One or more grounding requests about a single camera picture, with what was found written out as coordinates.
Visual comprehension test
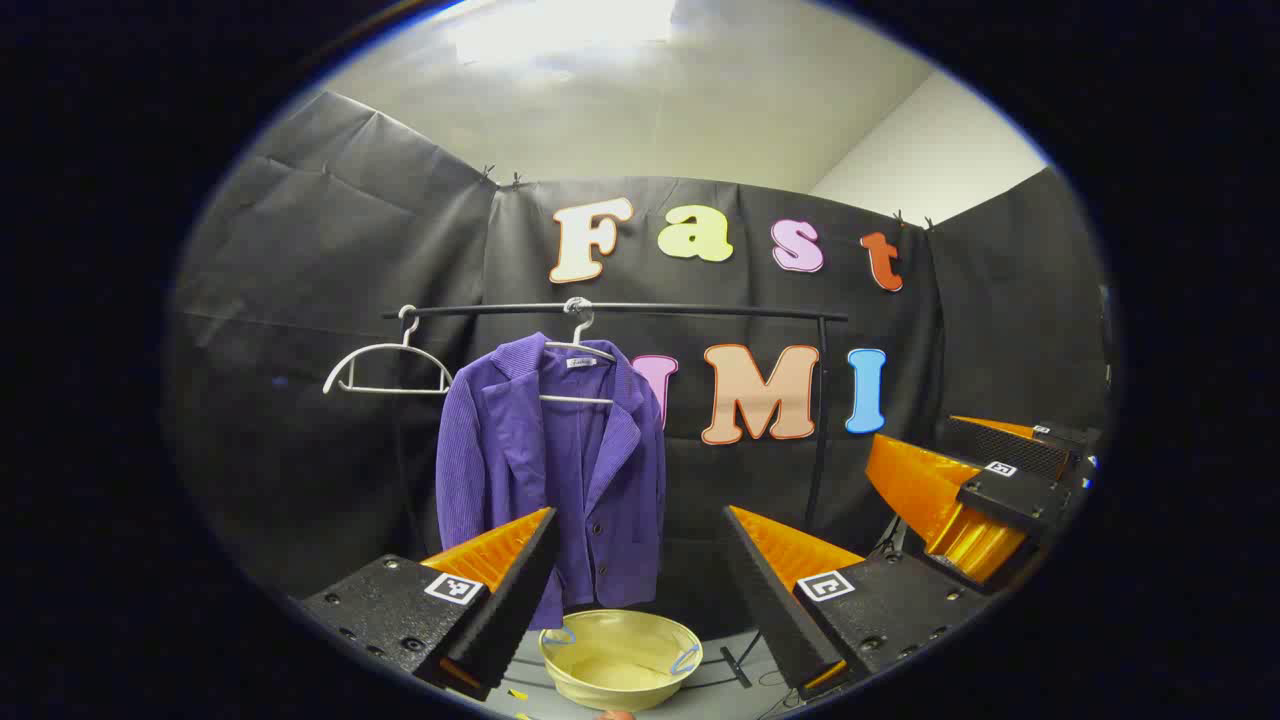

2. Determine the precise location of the black clothes rack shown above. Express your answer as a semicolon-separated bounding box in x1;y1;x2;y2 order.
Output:
383;300;851;691

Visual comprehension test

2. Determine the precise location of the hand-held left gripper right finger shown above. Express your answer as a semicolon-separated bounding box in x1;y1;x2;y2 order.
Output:
721;504;992;700

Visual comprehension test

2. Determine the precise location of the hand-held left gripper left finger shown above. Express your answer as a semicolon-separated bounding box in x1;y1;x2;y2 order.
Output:
300;505;562;702

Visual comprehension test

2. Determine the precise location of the black backdrop cloth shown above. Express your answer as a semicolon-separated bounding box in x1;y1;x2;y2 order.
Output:
165;90;1111;641

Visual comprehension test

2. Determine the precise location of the yellow laundry hamper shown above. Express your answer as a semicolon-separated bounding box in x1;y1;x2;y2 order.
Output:
540;608;704;713

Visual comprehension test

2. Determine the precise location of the white hanger with jacket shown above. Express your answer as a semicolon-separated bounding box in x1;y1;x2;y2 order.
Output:
540;297;618;406

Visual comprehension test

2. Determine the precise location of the empty white hanger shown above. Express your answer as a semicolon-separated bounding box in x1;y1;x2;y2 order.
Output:
322;305;454;396

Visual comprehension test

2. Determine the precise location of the purple corduroy jacket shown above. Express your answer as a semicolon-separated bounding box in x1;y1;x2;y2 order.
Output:
436;333;668;631

